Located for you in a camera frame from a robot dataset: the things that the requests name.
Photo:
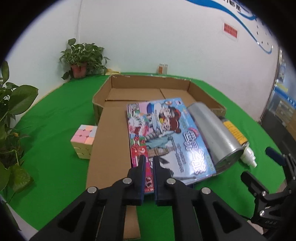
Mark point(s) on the small orange jar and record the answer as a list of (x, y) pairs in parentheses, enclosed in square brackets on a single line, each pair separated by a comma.
[(162, 68)]

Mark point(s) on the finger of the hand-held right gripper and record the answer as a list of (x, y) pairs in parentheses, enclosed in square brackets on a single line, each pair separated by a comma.
[(253, 184), (276, 155)]

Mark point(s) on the glass door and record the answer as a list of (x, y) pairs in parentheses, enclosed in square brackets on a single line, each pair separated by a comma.
[(282, 104)]

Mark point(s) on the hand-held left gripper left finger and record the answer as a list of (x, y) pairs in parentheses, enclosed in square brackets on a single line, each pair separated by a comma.
[(142, 167)]

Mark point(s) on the blue wall decal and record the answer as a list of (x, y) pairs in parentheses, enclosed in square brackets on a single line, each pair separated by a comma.
[(222, 7)]

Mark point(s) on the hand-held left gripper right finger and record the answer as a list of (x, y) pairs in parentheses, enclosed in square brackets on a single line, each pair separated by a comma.
[(156, 176)]

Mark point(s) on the yellow packet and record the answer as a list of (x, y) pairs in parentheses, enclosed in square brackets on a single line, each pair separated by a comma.
[(113, 71)]

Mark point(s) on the red wall sign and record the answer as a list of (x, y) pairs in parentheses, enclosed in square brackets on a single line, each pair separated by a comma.
[(230, 30)]

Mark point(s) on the silver metal can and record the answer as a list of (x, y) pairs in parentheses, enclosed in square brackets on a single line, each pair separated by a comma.
[(208, 129)]

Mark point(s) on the large-leaf green plant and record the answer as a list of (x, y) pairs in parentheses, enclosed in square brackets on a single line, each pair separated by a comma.
[(20, 99)]

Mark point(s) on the colourful cartoon game box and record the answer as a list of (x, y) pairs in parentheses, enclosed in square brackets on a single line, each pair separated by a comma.
[(166, 129)]

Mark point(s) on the yellow jar with black lid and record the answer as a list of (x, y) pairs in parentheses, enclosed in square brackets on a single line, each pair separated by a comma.
[(233, 131)]

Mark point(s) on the brown cardboard box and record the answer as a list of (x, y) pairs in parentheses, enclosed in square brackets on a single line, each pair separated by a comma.
[(111, 129)]

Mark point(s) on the potted plant in red pot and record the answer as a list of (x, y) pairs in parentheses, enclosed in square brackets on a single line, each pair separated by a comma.
[(78, 69)]

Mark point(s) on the pastel puzzle cube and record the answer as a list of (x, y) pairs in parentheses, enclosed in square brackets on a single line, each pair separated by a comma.
[(83, 139)]

